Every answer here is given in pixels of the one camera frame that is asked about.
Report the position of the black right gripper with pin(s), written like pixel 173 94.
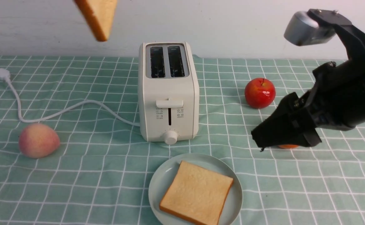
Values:
pixel 336 101

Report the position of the toasted bread slice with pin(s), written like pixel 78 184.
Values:
pixel 196 194
pixel 99 15

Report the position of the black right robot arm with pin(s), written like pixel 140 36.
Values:
pixel 317 26

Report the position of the orange persimmon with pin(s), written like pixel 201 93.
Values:
pixel 287 146

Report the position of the red apple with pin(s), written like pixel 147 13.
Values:
pixel 259 93

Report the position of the white two-slot toaster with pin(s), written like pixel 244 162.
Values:
pixel 168 92

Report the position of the light green round plate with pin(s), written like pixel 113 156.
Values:
pixel 165 173

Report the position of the pink peach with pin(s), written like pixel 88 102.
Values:
pixel 38 140

